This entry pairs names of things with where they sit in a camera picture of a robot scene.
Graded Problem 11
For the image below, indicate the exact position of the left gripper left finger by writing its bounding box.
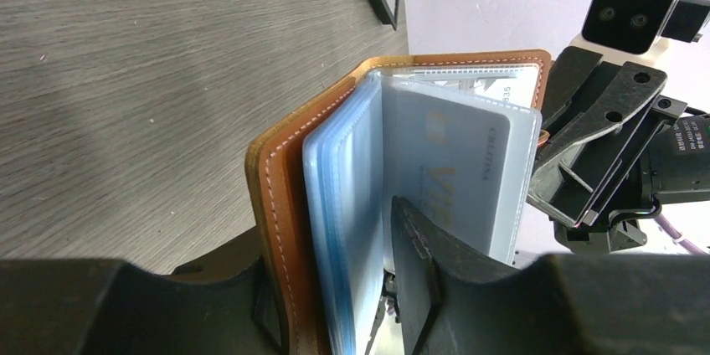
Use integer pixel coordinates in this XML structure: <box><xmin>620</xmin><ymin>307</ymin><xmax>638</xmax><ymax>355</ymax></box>
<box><xmin>1</xmin><ymin>229</ymin><xmax>286</xmax><ymax>354</ymax></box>

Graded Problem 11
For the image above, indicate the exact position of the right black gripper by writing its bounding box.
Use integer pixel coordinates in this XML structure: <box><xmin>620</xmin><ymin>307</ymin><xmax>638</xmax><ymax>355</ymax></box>
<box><xmin>527</xmin><ymin>46</ymin><xmax>709</xmax><ymax>254</ymax></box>

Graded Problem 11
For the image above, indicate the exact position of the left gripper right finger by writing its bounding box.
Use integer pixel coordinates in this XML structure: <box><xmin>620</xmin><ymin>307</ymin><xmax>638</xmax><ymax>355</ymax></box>
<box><xmin>391</xmin><ymin>197</ymin><xmax>709</xmax><ymax>354</ymax></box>

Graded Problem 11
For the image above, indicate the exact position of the brown leather card holder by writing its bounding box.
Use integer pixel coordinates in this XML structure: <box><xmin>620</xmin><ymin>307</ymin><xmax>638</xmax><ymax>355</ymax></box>
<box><xmin>244</xmin><ymin>49</ymin><xmax>553</xmax><ymax>355</ymax></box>

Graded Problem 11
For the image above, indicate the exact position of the silver VIP card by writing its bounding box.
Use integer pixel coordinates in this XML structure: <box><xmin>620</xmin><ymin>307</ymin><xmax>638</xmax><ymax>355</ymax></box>
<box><xmin>383</xmin><ymin>85</ymin><xmax>516</xmax><ymax>262</ymax></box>

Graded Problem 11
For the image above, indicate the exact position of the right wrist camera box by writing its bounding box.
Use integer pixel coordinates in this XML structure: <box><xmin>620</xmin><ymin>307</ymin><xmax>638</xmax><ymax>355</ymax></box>
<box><xmin>570</xmin><ymin>0</ymin><xmax>709</xmax><ymax>69</ymax></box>

